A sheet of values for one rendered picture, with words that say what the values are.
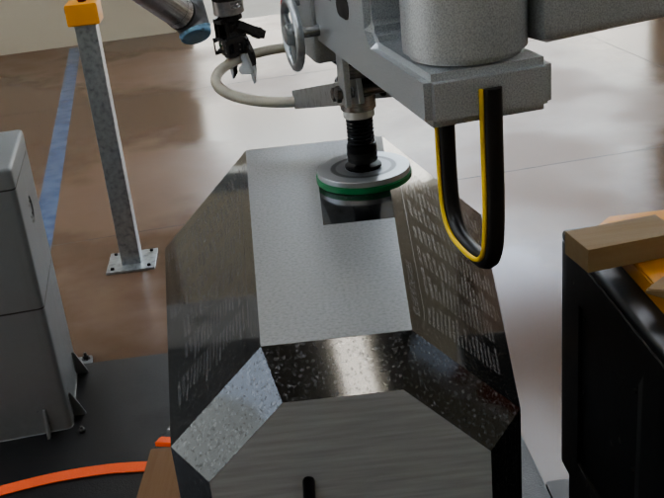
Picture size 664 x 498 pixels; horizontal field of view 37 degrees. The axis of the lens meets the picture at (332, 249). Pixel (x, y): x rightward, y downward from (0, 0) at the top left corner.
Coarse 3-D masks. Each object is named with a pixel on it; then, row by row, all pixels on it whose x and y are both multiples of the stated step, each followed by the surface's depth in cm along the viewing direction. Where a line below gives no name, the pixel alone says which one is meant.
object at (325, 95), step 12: (324, 84) 221; (336, 84) 209; (360, 84) 193; (372, 84) 196; (300, 96) 249; (312, 96) 235; (324, 96) 222; (336, 96) 196; (360, 96) 193; (384, 96) 215; (300, 108) 252
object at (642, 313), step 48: (576, 288) 215; (624, 288) 192; (576, 336) 219; (624, 336) 187; (576, 384) 224; (624, 384) 193; (576, 432) 229; (624, 432) 197; (576, 480) 234; (624, 480) 200
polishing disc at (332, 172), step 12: (384, 156) 230; (396, 156) 229; (324, 168) 226; (336, 168) 225; (384, 168) 222; (396, 168) 222; (408, 168) 222; (324, 180) 220; (336, 180) 218; (348, 180) 217; (360, 180) 217; (372, 180) 216; (384, 180) 216; (396, 180) 218
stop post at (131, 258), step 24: (72, 0) 371; (96, 0) 366; (72, 24) 364; (96, 24) 365; (96, 48) 370; (96, 72) 374; (96, 96) 377; (96, 120) 381; (120, 144) 390; (120, 168) 390; (120, 192) 394; (120, 216) 398; (120, 240) 402; (120, 264) 408; (144, 264) 405
